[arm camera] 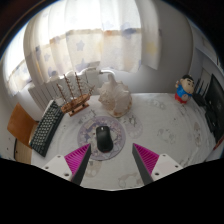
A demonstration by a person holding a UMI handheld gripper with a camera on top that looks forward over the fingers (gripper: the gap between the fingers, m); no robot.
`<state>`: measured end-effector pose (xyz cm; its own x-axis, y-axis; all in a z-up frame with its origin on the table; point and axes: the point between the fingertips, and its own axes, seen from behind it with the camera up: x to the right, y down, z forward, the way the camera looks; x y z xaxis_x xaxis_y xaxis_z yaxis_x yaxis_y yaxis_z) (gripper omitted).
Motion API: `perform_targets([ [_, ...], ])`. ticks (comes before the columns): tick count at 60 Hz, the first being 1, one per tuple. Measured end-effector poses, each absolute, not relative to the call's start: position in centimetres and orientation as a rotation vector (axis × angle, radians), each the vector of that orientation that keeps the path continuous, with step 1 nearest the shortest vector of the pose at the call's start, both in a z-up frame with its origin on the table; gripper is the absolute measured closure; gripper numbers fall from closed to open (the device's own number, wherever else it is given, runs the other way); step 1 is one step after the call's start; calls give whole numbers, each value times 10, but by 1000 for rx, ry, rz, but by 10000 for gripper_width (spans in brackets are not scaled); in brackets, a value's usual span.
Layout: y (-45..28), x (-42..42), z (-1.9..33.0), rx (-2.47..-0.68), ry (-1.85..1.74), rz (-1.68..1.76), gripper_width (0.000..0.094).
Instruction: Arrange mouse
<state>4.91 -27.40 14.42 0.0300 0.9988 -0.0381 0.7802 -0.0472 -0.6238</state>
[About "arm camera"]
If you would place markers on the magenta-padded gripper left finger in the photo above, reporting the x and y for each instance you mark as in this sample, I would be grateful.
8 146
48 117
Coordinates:
75 160

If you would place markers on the black computer mouse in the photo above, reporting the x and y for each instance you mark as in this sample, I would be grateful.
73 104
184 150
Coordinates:
104 140

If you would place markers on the large white conch shell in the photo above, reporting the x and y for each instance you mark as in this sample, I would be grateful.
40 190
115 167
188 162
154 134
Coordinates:
115 98

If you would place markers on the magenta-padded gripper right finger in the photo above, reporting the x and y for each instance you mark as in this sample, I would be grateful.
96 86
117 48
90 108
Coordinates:
148 160

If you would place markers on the white cartoon print tablecloth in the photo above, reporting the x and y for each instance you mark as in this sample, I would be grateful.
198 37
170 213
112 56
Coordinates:
160 130

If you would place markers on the round purple print mouse pad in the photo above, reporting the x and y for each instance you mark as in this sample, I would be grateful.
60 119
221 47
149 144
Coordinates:
87 133

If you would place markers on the black keyboard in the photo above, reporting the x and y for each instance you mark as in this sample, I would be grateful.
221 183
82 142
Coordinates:
46 128

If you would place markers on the cartoon boy clock figure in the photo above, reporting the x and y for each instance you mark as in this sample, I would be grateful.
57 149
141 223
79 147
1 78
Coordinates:
183 90

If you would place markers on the wooden chair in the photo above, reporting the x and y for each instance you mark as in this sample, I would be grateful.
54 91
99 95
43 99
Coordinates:
20 125

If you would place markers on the white star print curtain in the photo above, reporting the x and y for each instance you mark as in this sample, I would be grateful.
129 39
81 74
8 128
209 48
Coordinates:
100 40

